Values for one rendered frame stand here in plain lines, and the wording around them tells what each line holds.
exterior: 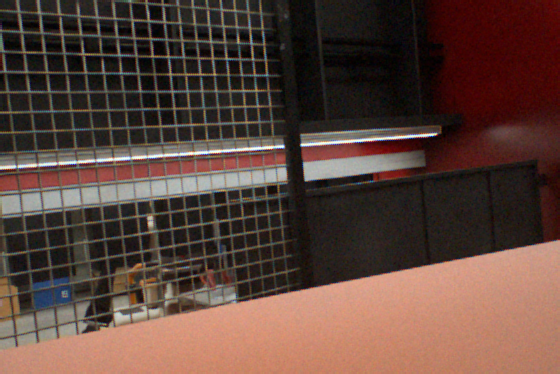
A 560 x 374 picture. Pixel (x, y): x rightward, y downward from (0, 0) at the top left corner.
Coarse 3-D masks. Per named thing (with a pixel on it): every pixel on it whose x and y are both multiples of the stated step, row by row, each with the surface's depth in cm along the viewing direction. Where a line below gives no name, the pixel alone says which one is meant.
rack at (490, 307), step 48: (336, 288) 3; (384, 288) 3; (432, 288) 3; (480, 288) 3; (528, 288) 2; (96, 336) 2; (144, 336) 2; (192, 336) 2; (240, 336) 2; (288, 336) 2; (336, 336) 2; (384, 336) 2; (432, 336) 2; (480, 336) 2; (528, 336) 2
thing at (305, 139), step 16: (400, 128) 193; (416, 128) 197; (432, 128) 203; (192, 144) 149; (224, 144) 154; (240, 144) 157; (256, 144) 160; (272, 144) 163; (304, 144) 170; (0, 160) 123; (32, 160) 126; (48, 160) 128; (64, 160) 130; (80, 160) 132
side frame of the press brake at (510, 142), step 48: (432, 0) 220; (480, 0) 205; (528, 0) 191; (480, 48) 207; (528, 48) 193; (432, 96) 225; (480, 96) 209; (528, 96) 195; (432, 144) 227; (480, 144) 211; (528, 144) 197
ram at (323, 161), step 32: (128, 160) 160; (160, 160) 165; (192, 160) 171; (224, 160) 178; (256, 160) 184; (320, 160) 200; (352, 160) 208; (384, 160) 218; (416, 160) 228; (0, 192) 141; (64, 192) 150; (96, 192) 155; (128, 192) 160; (160, 192) 165
